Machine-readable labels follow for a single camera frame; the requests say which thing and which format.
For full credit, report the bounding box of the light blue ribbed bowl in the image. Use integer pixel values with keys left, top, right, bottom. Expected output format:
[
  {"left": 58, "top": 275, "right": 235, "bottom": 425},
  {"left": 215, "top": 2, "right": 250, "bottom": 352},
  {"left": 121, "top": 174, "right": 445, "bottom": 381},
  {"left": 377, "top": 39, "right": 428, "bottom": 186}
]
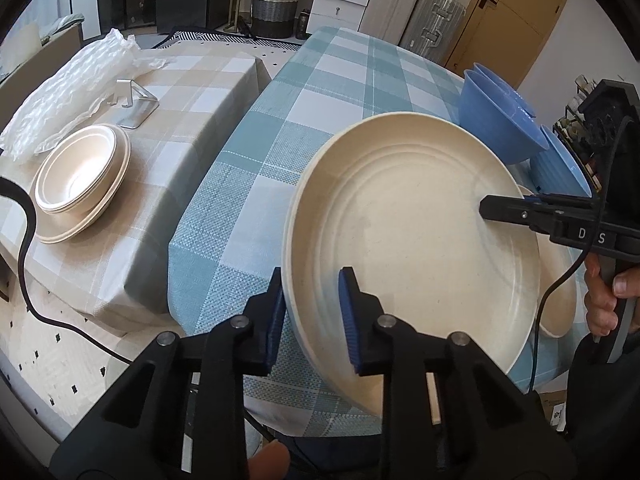
[{"left": 529, "top": 126, "right": 591, "bottom": 197}]

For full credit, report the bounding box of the cream plate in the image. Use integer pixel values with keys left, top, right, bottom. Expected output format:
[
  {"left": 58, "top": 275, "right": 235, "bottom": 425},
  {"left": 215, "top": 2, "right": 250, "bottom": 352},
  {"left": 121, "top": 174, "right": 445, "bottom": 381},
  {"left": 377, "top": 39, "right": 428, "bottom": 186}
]
[{"left": 519, "top": 185, "right": 580, "bottom": 339}]

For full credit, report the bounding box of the large blue bowl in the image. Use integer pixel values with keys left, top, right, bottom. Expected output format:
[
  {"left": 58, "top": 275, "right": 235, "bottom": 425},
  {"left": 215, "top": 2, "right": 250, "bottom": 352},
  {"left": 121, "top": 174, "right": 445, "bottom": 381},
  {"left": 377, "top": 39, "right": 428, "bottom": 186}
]
[{"left": 459, "top": 70, "right": 549, "bottom": 165}]

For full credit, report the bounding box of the beige plate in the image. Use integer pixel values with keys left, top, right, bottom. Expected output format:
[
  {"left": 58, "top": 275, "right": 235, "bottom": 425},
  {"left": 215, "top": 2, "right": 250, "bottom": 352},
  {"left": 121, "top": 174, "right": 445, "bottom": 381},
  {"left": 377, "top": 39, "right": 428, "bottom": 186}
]
[{"left": 282, "top": 112, "right": 540, "bottom": 416}]

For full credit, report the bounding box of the stack of small cream plates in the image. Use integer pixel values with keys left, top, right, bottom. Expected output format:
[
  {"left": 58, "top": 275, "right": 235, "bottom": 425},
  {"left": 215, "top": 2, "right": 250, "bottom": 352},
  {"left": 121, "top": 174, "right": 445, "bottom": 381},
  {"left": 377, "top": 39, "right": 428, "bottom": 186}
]
[{"left": 29, "top": 124, "right": 131, "bottom": 245}]

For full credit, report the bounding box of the right hand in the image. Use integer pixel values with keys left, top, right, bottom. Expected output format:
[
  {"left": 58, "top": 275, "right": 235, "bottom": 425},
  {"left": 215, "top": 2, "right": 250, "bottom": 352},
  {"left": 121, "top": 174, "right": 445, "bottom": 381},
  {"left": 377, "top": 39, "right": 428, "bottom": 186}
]
[{"left": 584, "top": 254, "right": 640, "bottom": 337}]

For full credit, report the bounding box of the left hand thumb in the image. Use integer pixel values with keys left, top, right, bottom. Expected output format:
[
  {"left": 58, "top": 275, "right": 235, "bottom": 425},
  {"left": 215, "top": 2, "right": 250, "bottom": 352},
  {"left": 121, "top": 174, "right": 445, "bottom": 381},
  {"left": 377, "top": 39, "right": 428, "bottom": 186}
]
[{"left": 247, "top": 440, "right": 291, "bottom": 480}]

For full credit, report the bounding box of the shoe rack with shoes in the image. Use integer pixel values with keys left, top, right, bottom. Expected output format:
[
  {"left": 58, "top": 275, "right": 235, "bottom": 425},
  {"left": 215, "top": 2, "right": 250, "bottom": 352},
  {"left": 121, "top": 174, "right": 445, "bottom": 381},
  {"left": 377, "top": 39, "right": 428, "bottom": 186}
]
[{"left": 552, "top": 75, "right": 602, "bottom": 193}]

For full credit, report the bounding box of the beige checked tablecloth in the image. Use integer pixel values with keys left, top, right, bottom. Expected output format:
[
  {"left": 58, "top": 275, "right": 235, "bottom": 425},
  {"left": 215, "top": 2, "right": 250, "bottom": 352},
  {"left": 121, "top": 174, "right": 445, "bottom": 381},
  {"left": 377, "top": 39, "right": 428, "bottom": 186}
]
[{"left": 25, "top": 41, "right": 270, "bottom": 334}]

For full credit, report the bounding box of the teal checked tablecloth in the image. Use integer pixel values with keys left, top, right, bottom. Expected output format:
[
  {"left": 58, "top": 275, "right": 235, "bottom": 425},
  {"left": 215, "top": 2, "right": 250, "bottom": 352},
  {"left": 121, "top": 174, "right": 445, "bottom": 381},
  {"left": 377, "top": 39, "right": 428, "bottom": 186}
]
[{"left": 168, "top": 27, "right": 587, "bottom": 437}]

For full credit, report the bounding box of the silver suitcase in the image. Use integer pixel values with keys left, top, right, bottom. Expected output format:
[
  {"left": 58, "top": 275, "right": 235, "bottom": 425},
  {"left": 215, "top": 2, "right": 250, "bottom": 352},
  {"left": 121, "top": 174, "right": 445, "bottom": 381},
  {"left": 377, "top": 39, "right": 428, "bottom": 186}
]
[{"left": 399, "top": 0, "right": 465, "bottom": 63}]

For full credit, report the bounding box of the wooden door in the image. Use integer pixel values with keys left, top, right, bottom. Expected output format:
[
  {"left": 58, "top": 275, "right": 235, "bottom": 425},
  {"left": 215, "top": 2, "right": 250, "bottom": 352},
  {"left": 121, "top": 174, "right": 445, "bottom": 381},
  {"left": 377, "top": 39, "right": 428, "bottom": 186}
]
[{"left": 442, "top": 0, "right": 566, "bottom": 88}]

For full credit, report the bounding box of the white suitcase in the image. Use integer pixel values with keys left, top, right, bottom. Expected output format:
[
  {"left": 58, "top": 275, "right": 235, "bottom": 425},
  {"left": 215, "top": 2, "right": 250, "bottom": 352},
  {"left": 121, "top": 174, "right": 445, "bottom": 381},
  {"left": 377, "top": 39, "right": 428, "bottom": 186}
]
[{"left": 359, "top": 0, "right": 418, "bottom": 46}]

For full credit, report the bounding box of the patterned rug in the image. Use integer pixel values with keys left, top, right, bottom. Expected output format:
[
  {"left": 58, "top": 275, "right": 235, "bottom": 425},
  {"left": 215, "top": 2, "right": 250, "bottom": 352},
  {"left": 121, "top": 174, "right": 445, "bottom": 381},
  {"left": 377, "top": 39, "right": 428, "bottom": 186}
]
[{"left": 153, "top": 30, "right": 300, "bottom": 79}]

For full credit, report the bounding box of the metal phone stand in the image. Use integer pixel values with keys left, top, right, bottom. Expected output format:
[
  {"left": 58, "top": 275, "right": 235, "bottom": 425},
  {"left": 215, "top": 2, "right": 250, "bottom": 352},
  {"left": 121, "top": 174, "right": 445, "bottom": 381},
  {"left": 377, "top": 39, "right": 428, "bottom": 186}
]
[{"left": 107, "top": 79, "right": 160, "bottom": 130}]

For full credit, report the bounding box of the woven laundry basket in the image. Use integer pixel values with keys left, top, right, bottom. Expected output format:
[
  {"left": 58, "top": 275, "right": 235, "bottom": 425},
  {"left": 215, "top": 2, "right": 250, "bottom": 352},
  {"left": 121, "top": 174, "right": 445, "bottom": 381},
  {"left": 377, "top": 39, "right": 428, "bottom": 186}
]
[{"left": 250, "top": 0, "right": 298, "bottom": 39}]

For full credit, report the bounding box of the white bubble wrap bag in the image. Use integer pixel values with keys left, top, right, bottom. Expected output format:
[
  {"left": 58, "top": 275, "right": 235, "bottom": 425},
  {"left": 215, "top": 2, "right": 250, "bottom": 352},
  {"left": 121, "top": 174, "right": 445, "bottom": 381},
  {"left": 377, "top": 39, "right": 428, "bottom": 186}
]
[{"left": 1, "top": 29, "right": 167, "bottom": 165}]

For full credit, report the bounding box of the beige sofa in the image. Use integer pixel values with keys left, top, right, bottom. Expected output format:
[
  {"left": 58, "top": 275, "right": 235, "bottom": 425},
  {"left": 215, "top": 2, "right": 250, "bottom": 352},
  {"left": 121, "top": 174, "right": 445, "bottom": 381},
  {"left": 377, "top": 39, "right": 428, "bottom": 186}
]
[{"left": 1, "top": 14, "right": 84, "bottom": 129}]

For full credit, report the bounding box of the black cable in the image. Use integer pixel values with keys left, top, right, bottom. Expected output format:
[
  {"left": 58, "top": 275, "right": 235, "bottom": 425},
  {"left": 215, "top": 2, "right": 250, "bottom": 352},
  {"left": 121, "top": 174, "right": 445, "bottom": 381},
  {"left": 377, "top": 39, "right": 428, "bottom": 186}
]
[{"left": 0, "top": 176, "right": 134, "bottom": 366}]

